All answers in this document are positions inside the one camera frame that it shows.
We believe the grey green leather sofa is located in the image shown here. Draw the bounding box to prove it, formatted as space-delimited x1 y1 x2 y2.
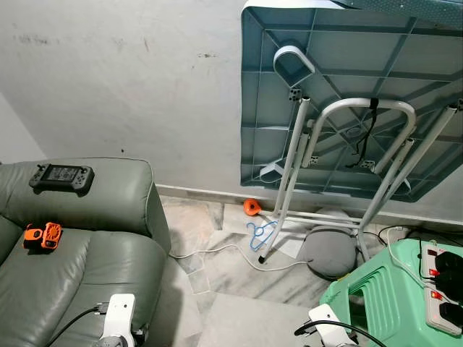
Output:
0 158 173 347

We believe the black plug adapter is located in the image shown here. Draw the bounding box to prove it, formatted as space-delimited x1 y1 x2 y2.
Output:
434 251 463 281
438 301 463 327

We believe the white power strip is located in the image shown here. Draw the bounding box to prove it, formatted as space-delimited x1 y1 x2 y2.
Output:
419 244 463 338

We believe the green plastic stool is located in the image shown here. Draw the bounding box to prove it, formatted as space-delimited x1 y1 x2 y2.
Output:
319 238 463 347

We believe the grey round cushion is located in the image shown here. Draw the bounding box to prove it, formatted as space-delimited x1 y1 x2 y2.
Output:
303 225 360 280

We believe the folded blue grey table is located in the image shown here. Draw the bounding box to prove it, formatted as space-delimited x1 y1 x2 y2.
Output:
240 0 463 262

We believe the small orange round object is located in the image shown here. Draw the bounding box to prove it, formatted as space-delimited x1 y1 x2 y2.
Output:
243 199 262 217

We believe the blue clothes hanger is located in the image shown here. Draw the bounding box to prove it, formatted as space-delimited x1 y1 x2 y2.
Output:
247 220 280 253

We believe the black handheld game controller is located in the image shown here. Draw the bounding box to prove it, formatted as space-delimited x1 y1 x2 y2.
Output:
29 164 95 196

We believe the small orange black device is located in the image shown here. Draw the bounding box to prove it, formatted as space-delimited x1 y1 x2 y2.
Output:
23 222 63 252

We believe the black table strap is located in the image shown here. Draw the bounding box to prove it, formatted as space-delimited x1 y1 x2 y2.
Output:
346 98 381 169

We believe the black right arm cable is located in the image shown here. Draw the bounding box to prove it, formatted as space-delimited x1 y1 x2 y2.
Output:
294 320 386 347

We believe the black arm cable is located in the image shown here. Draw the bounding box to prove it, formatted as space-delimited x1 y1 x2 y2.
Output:
294 320 386 347
46 306 109 347

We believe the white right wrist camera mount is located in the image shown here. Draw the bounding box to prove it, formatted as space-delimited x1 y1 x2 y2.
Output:
309 304 356 347

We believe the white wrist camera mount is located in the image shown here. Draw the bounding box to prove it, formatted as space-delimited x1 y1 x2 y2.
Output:
101 294 137 342
309 304 356 347

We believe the white floor cable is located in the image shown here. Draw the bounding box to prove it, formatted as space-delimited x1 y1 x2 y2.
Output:
169 241 313 273

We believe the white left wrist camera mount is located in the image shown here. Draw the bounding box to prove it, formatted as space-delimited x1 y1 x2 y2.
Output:
101 294 137 342

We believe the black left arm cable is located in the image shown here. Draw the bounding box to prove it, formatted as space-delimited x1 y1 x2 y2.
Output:
46 306 109 347

